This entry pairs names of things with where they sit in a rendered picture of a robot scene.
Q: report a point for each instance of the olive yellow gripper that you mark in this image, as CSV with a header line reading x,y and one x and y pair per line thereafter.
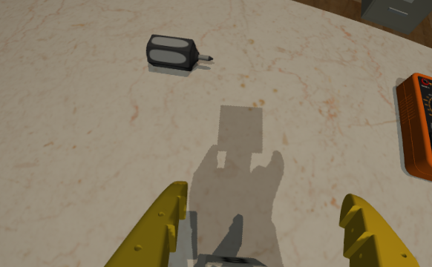
x,y
368,239

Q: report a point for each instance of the orange digital multimeter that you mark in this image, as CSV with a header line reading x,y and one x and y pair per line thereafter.
x,y
414,97

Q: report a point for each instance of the black screwdriver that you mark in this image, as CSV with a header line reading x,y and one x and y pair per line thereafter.
x,y
173,52

